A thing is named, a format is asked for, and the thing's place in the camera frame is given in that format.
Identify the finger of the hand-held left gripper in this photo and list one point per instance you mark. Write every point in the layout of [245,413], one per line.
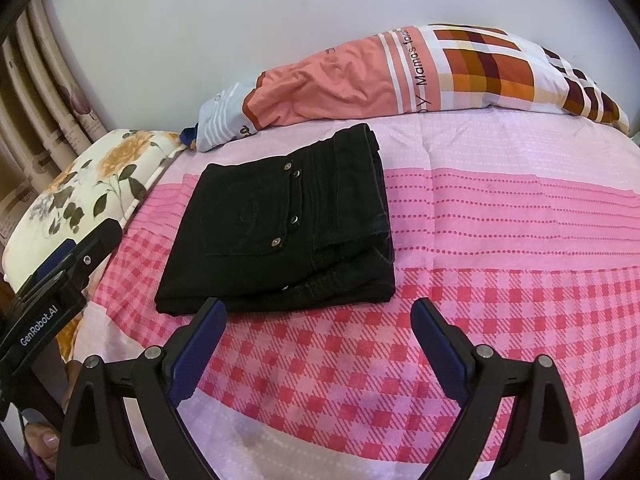
[97,247]
[55,260]

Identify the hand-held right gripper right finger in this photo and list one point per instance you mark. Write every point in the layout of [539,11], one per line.
[442,350]

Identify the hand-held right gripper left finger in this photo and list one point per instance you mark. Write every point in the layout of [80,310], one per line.
[197,350]

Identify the black pants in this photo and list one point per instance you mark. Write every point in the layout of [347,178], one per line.
[250,240]

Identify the person's left hand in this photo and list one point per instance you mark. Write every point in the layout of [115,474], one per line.
[50,441]

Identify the white floral pillow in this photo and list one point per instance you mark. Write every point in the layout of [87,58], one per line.
[75,185]

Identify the pink checked bed sheet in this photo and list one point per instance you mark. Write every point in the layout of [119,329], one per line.
[500,260]

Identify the person's purple clothing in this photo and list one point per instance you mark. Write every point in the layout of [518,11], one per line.
[37,471]

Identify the small blue cloth piece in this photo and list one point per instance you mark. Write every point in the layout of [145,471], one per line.
[189,136]

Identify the beige striped curtain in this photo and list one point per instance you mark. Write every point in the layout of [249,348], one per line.
[45,110]

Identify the orange plaid folded quilt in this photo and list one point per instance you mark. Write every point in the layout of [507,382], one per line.
[350,80]

